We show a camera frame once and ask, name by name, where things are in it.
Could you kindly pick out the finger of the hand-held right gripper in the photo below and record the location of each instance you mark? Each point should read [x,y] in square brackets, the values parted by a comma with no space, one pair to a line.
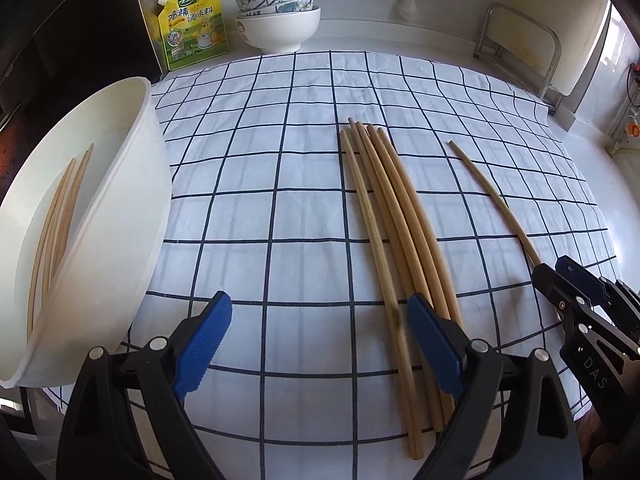
[580,275]
[547,285]

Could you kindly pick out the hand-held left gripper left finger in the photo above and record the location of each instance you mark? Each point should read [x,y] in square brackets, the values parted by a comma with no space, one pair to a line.
[207,345]

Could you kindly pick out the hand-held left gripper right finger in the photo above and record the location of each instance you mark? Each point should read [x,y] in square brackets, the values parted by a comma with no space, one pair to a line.
[435,345]

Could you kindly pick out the wooden chopstick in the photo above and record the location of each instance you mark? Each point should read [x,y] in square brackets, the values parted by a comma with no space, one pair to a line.
[396,210]
[419,210]
[64,210]
[500,206]
[42,240]
[75,195]
[407,210]
[373,240]

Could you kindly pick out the cream round basin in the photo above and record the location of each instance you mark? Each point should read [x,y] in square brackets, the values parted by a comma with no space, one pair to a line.
[115,240]

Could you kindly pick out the bundle of wooden chopsticks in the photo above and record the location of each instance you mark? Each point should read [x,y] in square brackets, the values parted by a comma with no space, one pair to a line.
[385,210]

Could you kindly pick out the person's right hand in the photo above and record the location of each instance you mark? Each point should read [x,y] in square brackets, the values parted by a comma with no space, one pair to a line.
[602,445]

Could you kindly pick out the white black checked cloth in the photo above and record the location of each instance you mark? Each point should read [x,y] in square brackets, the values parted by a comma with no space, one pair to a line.
[300,185]

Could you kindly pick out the white cutting board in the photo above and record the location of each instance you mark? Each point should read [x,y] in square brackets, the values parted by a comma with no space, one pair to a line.
[580,25]

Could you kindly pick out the metal rack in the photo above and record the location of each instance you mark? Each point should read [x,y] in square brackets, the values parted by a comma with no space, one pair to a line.
[520,6]

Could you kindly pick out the yellow seasoning pouch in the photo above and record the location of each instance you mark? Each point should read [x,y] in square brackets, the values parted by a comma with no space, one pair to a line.
[195,30]

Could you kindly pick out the white bowl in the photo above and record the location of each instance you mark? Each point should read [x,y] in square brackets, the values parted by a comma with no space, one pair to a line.
[277,32]

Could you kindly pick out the black range hood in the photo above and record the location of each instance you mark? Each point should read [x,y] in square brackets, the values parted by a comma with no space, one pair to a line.
[75,35]

